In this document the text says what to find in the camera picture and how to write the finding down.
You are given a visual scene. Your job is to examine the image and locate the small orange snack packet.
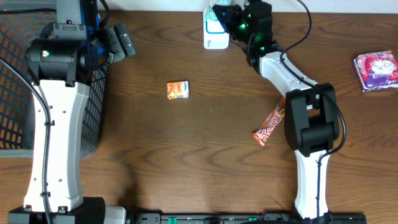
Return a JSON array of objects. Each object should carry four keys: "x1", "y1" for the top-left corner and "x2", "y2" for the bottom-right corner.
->
[{"x1": 167, "y1": 81, "x2": 190, "y2": 100}]

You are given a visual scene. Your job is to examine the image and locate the orange chocolate bar wrapper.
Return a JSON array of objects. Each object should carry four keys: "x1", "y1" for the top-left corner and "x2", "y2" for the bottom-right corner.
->
[{"x1": 252, "y1": 98, "x2": 285, "y2": 147}]

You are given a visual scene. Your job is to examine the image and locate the purple red snack packet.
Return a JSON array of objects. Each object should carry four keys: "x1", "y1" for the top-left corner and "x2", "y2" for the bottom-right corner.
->
[{"x1": 353, "y1": 50, "x2": 397, "y2": 92}]

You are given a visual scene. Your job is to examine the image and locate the teal snack packet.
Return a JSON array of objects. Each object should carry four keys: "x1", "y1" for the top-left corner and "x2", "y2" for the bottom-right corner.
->
[{"x1": 205, "y1": 0, "x2": 232, "y2": 21}]

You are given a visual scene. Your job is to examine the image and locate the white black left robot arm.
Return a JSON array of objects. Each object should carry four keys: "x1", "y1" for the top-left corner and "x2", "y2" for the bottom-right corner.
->
[{"x1": 8, "y1": 1, "x2": 136, "y2": 224}]

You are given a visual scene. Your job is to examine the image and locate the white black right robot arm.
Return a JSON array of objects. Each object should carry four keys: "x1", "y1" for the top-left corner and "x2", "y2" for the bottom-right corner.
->
[{"x1": 210, "y1": 1, "x2": 343, "y2": 223}]

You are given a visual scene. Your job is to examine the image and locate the white barcode scanner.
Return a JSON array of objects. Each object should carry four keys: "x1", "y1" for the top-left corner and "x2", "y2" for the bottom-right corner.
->
[{"x1": 203, "y1": 8, "x2": 229, "y2": 50}]

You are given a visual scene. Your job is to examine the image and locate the dark grey plastic basket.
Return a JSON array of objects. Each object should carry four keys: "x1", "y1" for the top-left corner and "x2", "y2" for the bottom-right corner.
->
[{"x1": 1, "y1": 0, "x2": 107, "y2": 158}]

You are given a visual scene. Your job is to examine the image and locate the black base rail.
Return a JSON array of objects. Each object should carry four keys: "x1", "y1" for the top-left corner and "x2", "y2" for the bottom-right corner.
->
[{"x1": 131, "y1": 212, "x2": 367, "y2": 224}]

